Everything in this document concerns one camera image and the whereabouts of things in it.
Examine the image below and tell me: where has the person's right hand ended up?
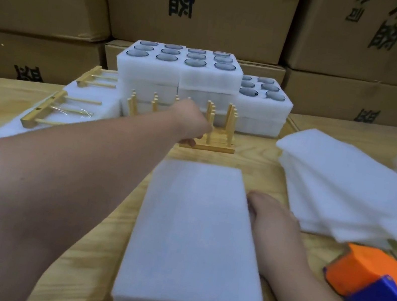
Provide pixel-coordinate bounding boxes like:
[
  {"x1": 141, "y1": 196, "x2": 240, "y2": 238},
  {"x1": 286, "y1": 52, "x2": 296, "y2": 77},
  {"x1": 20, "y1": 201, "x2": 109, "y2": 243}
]
[{"x1": 233, "y1": 188, "x2": 322, "y2": 285}]

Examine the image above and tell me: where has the person's left hand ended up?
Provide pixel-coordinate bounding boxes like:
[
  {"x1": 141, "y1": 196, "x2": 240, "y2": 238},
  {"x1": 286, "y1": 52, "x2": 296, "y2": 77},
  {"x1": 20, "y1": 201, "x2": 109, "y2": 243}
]
[{"x1": 159, "y1": 96, "x2": 217, "y2": 151}]

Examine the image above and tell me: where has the row of wooden peg racks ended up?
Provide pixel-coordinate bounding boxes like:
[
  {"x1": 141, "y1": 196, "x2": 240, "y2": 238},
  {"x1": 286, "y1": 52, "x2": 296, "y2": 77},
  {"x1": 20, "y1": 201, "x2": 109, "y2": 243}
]
[{"x1": 120, "y1": 85, "x2": 244, "y2": 156}]

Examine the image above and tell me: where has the stack of white foam trays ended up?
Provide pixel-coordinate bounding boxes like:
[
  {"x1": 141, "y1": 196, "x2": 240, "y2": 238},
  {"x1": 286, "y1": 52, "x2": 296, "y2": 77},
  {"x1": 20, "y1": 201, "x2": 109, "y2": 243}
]
[{"x1": 106, "y1": 33, "x2": 302, "y2": 144}]

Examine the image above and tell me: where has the foam package with rack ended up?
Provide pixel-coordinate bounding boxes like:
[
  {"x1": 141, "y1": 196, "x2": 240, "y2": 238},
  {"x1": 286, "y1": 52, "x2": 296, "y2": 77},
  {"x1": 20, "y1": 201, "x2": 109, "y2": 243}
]
[
  {"x1": 111, "y1": 151, "x2": 288, "y2": 301},
  {"x1": 0, "y1": 69, "x2": 127, "y2": 156}
]

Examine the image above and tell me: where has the pile of white foam sheets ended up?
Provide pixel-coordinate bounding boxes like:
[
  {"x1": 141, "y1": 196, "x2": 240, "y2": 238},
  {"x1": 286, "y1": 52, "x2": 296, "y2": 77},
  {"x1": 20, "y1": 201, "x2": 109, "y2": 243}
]
[{"x1": 260, "y1": 122, "x2": 397, "y2": 253}]

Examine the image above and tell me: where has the wooden peg rack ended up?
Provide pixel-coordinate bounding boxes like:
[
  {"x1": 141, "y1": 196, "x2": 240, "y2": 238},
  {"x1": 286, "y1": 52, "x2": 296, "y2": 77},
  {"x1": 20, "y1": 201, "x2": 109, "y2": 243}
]
[
  {"x1": 76, "y1": 62, "x2": 122, "y2": 94},
  {"x1": 19, "y1": 83, "x2": 105, "y2": 141}
]

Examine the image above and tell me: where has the person's left forearm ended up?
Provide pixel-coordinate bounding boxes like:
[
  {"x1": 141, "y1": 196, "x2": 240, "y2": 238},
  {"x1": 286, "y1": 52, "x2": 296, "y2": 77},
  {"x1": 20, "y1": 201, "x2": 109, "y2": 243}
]
[{"x1": 0, "y1": 83, "x2": 190, "y2": 301}]

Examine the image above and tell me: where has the stack of brown cardboard boxes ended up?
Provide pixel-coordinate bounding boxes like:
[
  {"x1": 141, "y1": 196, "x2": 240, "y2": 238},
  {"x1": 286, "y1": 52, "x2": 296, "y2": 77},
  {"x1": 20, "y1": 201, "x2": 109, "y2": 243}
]
[{"x1": 0, "y1": 0, "x2": 397, "y2": 148}]

